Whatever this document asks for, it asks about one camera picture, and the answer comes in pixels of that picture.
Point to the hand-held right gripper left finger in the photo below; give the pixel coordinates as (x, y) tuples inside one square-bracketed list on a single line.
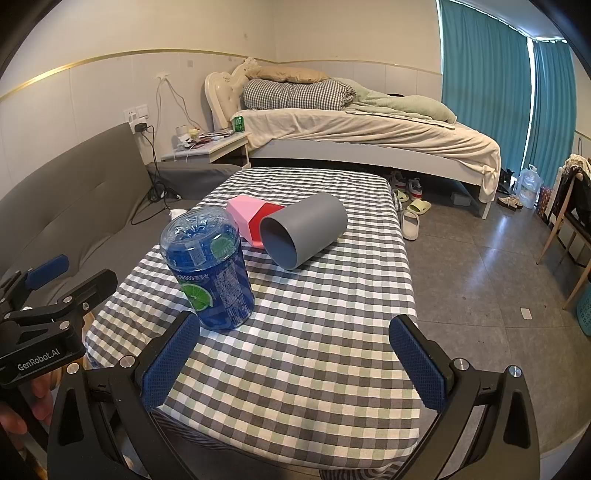
[(170, 367)]

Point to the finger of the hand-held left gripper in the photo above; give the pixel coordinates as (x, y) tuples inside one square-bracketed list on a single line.
[(94, 288), (46, 270)]

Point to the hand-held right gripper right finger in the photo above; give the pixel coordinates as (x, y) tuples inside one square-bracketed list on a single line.
[(419, 367)]

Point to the grey cup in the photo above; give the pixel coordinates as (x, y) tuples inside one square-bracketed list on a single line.
[(316, 221)]

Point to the person's left hand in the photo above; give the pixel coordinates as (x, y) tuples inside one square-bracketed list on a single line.
[(39, 399)]

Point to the grey sofa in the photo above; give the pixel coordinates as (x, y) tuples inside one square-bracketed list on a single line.
[(69, 194)]

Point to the blue clear plastic jar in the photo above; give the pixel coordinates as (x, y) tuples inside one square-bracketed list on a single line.
[(217, 288)]

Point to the checked tablecloth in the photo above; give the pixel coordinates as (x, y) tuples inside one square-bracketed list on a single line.
[(314, 337)]

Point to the white tissue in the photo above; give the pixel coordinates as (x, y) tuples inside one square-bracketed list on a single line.
[(177, 213)]

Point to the white paper scrap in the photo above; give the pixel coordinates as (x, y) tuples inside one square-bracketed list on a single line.
[(526, 313)]

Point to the white slipper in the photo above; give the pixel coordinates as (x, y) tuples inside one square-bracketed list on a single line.
[(410, 226)]

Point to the green slipper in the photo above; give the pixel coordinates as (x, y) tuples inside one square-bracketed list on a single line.
[(400, 195), (419, 207)]

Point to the pink and red box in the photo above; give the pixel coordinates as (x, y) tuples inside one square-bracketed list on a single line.
[(244, 214)]

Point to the black charger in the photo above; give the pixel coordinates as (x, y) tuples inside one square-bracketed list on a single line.
[(141, 128)]

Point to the grey storage box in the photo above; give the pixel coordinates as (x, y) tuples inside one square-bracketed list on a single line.
[(461, 199)]

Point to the blue laundry basket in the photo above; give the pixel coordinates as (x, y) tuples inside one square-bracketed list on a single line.
[(584, 311)]

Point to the white tape roll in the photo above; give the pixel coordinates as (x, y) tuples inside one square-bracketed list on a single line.
[(183, 132)]

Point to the grey sneaker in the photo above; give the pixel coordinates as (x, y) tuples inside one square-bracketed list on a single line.
[(398, 181), (414, 187)]

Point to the white nightstand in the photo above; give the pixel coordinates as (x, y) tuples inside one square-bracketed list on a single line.
[(217, 150)]

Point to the beige shoes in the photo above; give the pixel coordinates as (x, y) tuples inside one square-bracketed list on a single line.
[(509, 202)]

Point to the clear plastic bag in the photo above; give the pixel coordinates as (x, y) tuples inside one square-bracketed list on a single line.
[(528, 187)]

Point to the wooden chair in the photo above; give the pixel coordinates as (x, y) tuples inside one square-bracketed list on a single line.
[(572, 217)]

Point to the green can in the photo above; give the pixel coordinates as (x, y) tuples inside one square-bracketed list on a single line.
[(238, 125)]

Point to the bed with beige bedding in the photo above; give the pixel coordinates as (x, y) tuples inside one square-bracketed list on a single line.
[(226, 99)]

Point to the beige bed sheet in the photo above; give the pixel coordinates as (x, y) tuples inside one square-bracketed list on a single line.
[(369, 136)]

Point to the green blanket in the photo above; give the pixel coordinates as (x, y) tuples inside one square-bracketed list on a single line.
[(401, 104)]

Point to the checked quilt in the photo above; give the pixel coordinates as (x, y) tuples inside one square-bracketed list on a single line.
[(295, 94)]

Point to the narrow teal curtain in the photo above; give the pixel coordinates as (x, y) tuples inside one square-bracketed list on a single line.
[(554, 110)]

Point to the beige pillow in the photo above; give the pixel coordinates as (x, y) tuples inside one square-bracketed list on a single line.
[(291, 74)]

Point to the wide teal curtain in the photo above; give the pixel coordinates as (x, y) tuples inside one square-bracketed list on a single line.
[(485, 83)]

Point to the white wall socket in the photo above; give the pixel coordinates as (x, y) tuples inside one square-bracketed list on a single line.
[(131, 114)]

